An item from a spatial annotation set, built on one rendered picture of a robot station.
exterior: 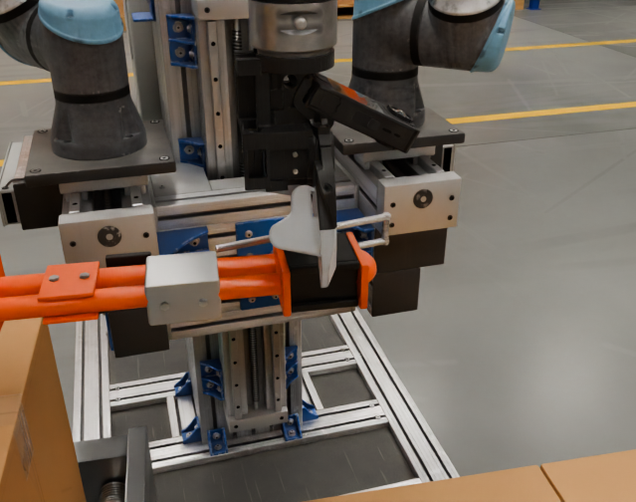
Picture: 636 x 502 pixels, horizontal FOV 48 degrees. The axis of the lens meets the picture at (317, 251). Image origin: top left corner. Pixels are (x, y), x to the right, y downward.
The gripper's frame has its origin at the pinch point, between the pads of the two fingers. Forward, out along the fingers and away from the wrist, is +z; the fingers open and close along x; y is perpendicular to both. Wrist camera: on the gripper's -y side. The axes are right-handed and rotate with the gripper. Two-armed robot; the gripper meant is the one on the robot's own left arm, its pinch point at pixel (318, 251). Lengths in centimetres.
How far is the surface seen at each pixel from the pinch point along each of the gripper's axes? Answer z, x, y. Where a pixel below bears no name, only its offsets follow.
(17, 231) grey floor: 110, -244, 94
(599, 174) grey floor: 110, -260, -201
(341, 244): -0.6, 0.1, -2.5
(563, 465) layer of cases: 55, -18, -46
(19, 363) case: 15.0, -7.3, 32.7
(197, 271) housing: 0.3, 1.5, 12.0
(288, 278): 0.1, 4.7, 3.7
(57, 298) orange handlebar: 0.7, 3.5, 24.7
